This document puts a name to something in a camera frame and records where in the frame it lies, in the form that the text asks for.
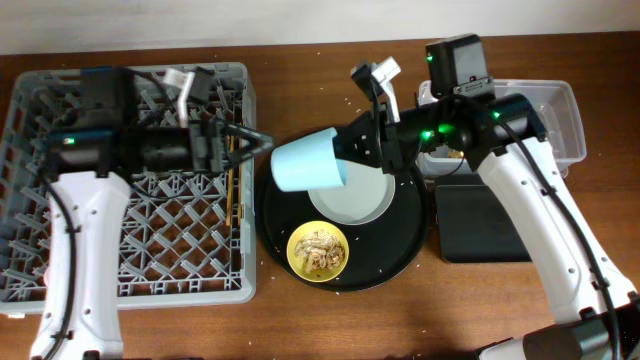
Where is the light blue cup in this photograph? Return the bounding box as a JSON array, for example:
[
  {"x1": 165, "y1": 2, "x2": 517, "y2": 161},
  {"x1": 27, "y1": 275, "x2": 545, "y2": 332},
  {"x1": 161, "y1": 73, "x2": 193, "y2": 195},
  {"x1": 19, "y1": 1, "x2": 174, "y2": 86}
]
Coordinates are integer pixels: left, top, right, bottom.
[{"x1": 270, "y1": 128, "x2": 346, "y2": 192}]

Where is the gold foil wrapper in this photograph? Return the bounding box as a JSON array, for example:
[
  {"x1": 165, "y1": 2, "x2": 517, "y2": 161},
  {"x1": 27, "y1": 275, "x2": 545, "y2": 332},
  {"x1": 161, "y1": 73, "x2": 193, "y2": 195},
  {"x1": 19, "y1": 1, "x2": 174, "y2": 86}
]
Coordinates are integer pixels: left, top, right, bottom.
[{"x1": 447, "y1": 150, "x2": 464, "y2": 159}]

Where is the food scraps pile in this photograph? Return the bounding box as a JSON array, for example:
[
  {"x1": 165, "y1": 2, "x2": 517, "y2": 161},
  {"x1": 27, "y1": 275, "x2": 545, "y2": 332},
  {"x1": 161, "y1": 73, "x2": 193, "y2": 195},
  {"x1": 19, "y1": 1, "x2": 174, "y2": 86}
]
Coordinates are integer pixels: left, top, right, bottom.
[{"x1": 294, "y1": 229, "x2": 346, "y2": 274}]

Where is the yellow bowl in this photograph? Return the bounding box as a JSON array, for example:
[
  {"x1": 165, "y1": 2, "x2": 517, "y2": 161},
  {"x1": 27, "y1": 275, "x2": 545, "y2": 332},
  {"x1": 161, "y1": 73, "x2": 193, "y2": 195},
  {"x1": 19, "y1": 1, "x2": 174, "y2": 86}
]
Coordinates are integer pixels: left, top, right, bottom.
[{"x1": 286, "y1": 221, "x2": 350, "y2": 283}]

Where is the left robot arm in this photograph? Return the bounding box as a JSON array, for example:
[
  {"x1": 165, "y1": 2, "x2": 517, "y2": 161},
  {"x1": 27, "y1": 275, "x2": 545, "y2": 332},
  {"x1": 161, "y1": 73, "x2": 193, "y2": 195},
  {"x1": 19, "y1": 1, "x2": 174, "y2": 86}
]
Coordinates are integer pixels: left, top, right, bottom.
[{"x1": 30, "y1": 67, "x2": 274, "y2": 359}]

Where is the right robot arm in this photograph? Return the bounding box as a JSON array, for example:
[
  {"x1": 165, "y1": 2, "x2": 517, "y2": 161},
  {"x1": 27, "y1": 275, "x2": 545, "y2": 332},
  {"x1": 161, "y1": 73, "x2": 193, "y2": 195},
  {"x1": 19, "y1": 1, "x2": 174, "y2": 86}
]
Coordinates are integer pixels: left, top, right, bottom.
[{"x1": 334, "y1": 34, "x2": 639, "y2": 359}]

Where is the grey dishwasher rack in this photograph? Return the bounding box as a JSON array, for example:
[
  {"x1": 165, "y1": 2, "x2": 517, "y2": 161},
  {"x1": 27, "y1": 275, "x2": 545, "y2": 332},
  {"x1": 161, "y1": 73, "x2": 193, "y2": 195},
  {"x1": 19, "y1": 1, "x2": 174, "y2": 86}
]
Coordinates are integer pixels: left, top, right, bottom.
[{"x1": 1, "y1": 70, "x2": 256, "y2": 316}]

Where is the gold chopstick left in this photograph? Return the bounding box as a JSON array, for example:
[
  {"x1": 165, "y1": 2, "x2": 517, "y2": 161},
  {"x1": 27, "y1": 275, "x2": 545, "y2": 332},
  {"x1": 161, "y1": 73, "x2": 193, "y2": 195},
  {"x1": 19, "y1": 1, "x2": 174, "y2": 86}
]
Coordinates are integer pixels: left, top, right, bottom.
[{"x1": 225, "y1": 135, "x2": 235, "y2": 227}]

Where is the grey plate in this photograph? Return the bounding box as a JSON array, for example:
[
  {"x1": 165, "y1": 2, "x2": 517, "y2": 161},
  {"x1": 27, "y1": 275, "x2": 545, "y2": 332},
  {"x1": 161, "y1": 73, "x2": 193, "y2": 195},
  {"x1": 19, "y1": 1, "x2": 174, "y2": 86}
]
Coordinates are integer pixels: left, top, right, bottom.
[{"x1": 308, "y1": 162, "x2": 396, "y2": 225}]

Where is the round black tray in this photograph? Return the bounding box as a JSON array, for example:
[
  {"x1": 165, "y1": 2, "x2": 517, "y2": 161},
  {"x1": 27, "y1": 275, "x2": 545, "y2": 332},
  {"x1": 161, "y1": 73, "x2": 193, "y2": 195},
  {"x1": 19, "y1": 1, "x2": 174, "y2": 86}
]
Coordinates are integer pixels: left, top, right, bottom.
[{"x1": 256, "y1": 159, "x2": 430, "y2": 292}]

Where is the black rectangular tray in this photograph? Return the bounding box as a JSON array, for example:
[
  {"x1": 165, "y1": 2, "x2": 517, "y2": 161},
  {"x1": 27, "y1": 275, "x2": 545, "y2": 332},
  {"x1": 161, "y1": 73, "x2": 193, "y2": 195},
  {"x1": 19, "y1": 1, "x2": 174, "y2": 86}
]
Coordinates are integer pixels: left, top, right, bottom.
[{"x1": 434, "y1": 174, "x2": 531, "y2": 263}]

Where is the clear plastic bin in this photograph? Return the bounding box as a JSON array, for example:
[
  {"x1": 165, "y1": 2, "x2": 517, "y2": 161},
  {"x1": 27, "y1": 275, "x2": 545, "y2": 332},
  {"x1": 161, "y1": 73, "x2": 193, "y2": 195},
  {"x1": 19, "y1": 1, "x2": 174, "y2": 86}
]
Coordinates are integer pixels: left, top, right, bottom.
[{"x1": 416, "y1": 79, "x2": 587, "y2": 177}]

